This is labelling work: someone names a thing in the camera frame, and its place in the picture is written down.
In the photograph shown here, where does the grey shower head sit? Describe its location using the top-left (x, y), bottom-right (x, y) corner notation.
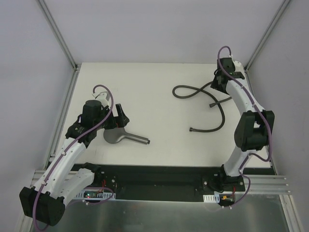
top-left (103, 128), bottom-right (150, 145)

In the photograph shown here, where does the dark grey shower hose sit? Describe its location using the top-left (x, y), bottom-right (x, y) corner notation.
top-left (172, 81), bottom-right (234, 133)

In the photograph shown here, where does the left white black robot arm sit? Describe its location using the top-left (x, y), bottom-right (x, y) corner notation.
top-left (19, 100), bottom-right (129, 226)

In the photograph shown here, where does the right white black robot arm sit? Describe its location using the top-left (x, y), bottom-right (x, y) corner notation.
top-left (208, 58), bottom-right (275, 192)

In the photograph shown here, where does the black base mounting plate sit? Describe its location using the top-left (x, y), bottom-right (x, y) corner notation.
top-left (92, 165), bottom-right (245, 202)

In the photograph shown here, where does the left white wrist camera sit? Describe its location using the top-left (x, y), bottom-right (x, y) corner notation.
top-left (92, 91), bottom-right (110, 106)

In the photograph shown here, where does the left aluminium side rail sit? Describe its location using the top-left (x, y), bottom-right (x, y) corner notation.
top-left (43, 64), bottom-right (81, 170)

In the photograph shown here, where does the right aluminium frame post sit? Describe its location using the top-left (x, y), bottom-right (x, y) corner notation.
top-left (244, 0), bottom-right (293, 73)

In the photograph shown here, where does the aluminium frame post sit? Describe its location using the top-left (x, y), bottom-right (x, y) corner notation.
top-left (244, 0), bottom-right (293, 73)
top-left (36, 0), bottom-right (78, 71)

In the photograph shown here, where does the aluminium front rail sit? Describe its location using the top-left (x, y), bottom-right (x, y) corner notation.
top-left (30, 170), bottom-right (292, 195)

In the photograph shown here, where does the left aluminium frame post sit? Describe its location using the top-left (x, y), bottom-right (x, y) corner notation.
top-left (36, 0), bottom-right (78, 71)

